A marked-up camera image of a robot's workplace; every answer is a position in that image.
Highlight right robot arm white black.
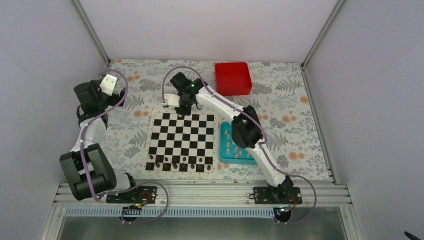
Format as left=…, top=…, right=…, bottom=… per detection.
left=162, top=72, right=294, bottom=204

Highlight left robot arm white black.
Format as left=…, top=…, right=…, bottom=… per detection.
left=59, top=75, right=140, bottom=203

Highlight light chess pieces in tray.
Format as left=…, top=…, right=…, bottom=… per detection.
left=220, top=128, right=253, bottom=160

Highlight dark chess pieces row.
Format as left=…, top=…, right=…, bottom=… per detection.
left=143, top=154, right=214, bottom=173

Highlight red square box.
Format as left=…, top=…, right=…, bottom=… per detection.
left=214, top=62, right=253, bottom=96

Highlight black white chessboard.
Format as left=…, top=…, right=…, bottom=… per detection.
left=141, top=109, right=218, bottom=178

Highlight teal tray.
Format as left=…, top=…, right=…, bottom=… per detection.
left=219, top=122, right=257, bottom=166

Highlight floral patterned mat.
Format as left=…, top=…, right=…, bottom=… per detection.
left=101, top=59, right=330, bottom=181

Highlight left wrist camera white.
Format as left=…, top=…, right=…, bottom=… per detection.
left=99, top=74, right=118, bottom=96

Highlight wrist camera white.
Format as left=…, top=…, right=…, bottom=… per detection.
left=99, top=74, right=118, bottom=96
left=162, top=93, right=180, bottom=108

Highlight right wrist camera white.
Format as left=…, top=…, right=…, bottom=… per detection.
left=162, top=93, right=180, bottom=108

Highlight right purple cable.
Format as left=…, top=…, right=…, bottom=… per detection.
left=161, top=66, right=318, bottom=225

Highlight purple cable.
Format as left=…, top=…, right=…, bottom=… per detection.
left=161, top=66, right=318, bottom=225
left=80, top=68, right=170, bottom=225

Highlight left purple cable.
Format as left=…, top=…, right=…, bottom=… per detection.
left=80, top=68, right=170, bottom=225

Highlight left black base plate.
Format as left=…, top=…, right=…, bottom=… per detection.
left=106, top=185, right=157, bottom=205

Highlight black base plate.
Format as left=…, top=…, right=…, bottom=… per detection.
left=248, top=186, right=303, bottom=205
left=106, top=185, right=157, bottom=205

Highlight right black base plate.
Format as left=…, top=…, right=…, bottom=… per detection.
left=248, top=186, right=303, bottom=205

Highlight aluminium rail frame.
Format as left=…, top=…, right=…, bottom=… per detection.
left=52, top=181, right=353, bottom=208

